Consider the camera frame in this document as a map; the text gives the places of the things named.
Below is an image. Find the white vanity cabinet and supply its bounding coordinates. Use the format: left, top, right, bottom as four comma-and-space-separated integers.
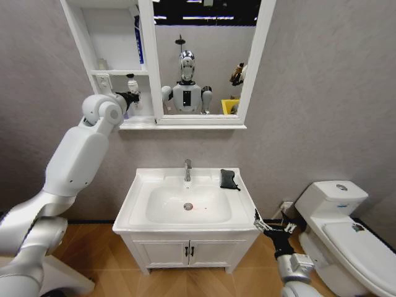
119, 230, 258, 275

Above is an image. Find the white wall cabinet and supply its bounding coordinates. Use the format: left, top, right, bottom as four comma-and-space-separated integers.
59, 0, 278, 130

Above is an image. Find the white bottle with black cap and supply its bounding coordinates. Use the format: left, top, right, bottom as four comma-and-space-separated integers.
126, 72, 145, 110

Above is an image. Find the white ceramic washbasin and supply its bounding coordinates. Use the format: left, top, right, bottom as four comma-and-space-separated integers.
112, 167, 262, 235

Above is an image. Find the dark folded towel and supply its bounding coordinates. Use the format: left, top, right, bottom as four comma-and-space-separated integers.
220, 168, 241, 191

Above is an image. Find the white toilet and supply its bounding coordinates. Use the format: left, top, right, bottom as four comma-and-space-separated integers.
293, 180, 396, 297

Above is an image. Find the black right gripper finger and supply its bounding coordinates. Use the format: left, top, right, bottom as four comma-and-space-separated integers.
282, 221, 299, 236
252, 207, 273, 233

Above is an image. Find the silver faucet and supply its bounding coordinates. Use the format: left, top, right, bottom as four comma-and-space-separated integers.
183, 158, 193, 183

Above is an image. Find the cabinet mirror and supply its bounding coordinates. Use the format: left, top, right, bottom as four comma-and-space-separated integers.
153, 0, 257, 116

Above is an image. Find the blue and white package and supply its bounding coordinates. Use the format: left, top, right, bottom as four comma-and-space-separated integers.
133, 14, 146, 65

